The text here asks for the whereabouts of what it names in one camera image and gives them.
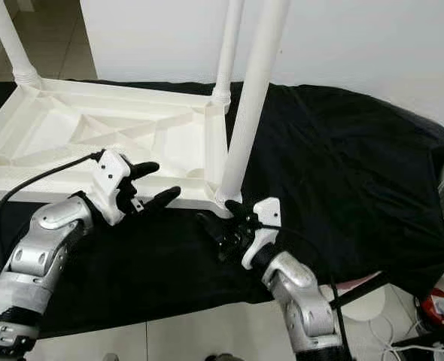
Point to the black metal table leg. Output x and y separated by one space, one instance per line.
365 292

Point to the white plastic table leg tube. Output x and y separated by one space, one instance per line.
228 49
256 90
15 41

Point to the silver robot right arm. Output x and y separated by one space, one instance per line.
305 297

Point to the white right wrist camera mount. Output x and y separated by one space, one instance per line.
266 222

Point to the white round stand base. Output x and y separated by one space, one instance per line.
365 307

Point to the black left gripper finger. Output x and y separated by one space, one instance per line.
160 198
144 170

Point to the white plastic children table top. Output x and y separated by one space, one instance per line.
41 135

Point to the pink flat board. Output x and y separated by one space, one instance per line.
361 282

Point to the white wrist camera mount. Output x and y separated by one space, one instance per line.
110 177
266 222

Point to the black tablecloth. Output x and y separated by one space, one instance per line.
350 165

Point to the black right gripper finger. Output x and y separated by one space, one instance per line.
210 223
241 210

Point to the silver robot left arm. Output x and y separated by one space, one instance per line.
34 256

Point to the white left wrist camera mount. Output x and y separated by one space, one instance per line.
110 177

